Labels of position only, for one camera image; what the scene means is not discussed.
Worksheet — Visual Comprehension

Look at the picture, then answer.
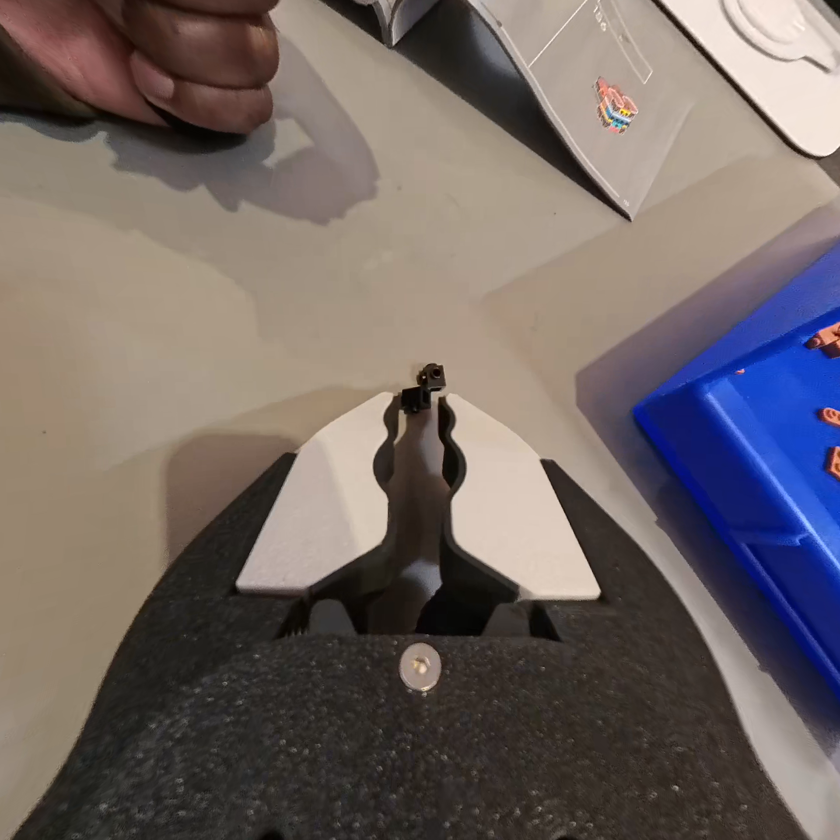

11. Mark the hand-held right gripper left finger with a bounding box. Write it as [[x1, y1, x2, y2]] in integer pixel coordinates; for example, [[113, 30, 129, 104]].
[[235, 392, 403, 599]]

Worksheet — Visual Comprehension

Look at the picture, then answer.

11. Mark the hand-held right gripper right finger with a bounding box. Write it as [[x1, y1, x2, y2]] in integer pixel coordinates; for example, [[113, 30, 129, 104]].
[[436, 394, 602, 601]]

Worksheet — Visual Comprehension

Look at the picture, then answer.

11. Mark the blue plastic bin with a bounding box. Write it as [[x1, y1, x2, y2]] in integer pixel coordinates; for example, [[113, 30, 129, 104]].
[[633, 243, 840, 703]]

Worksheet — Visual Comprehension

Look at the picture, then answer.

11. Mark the grey building instruction booklet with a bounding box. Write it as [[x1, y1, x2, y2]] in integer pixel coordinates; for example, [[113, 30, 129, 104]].
[[357, 0, 693, 221]]

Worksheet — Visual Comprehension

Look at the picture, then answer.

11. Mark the grey desk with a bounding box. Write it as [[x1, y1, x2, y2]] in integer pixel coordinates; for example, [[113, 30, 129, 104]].
[[0, 0, 840, 821]]

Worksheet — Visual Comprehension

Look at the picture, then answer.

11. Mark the person's left hand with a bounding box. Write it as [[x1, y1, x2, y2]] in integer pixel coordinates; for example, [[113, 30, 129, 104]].
[[0, 0, 282, 135]]

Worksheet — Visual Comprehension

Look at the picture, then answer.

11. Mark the pile of loose toy bricks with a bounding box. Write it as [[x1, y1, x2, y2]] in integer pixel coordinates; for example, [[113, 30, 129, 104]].
[[734, 325, 840, 492]]

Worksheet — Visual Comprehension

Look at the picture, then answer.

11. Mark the white tablet stand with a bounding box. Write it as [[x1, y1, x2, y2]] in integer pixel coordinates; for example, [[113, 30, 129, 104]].
[[659, 0, 840, 158]]

